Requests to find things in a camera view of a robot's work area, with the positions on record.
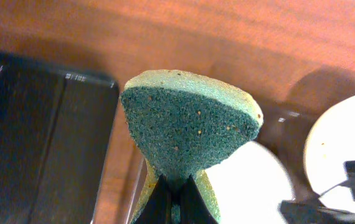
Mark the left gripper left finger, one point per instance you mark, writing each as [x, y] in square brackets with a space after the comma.
[158, 208]

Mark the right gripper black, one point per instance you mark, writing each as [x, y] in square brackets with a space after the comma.
[298, 213]

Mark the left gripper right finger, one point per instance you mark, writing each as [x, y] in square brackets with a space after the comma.
[192, 207]

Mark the pale green plate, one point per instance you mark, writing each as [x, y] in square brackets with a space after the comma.
[250, 186]

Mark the green yellow sponge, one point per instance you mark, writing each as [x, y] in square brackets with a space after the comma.
[184, 123]

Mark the white plate top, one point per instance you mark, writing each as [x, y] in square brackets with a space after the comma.
[329, 144]

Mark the black tray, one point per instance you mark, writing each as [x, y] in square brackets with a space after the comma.
[55, 126]

